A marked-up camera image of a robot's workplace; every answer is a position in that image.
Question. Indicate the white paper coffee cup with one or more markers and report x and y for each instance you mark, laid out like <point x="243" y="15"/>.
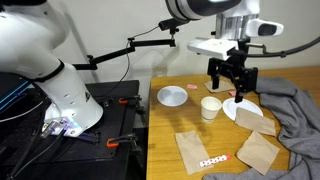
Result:
<point x="210" y="110"/>

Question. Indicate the pink sticky note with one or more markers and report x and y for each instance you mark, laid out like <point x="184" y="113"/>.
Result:
<point x="231" y="93"/>
<point x="192" y="86"/>

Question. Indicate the orange black bar clamp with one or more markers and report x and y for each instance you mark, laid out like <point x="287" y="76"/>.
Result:
<point x="121" y="140"/>
<point x="128" y="99"/>

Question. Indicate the brown paper napkin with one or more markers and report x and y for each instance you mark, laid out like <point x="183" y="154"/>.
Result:
<point x="226" y="87"/>
<point x="257" y="152"/>
<point x="255" y="121"/>
<point x="191" y="150"/>

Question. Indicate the black perforated base board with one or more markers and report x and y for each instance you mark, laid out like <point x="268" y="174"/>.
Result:
<point x="110" y="123"/>

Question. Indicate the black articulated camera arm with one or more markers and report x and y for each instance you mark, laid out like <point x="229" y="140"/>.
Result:
<point x="113" y="55"/>

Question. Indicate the black robot stand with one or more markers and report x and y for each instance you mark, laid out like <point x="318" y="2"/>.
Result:
<point x="133" y="168"/>

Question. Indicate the white round plate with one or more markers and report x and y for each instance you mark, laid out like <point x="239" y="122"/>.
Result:
<point x="172" y="96"/>
<point x="248" y="106"/>

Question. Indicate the white marker with red dots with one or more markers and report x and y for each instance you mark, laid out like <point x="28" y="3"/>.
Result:
<point x="215" y="160"/>

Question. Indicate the black box with blue stripes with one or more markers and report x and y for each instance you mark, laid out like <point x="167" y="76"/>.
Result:
<point x="13" y="88"/>

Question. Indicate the grey fabric cloth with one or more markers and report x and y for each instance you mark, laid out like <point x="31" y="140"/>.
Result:
<point x="296" y="113"/>

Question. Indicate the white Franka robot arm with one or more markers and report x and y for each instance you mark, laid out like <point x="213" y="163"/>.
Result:
<point x="33" y="43"/>

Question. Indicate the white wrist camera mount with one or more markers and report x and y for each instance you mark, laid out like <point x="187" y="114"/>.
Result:
<point x="211" y="46"/>

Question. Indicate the black exterior camera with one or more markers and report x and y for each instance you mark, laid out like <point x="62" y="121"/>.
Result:
<point x="168" y="24"/>

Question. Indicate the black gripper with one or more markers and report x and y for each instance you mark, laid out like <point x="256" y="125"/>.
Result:
<point x="248" y="76"/>

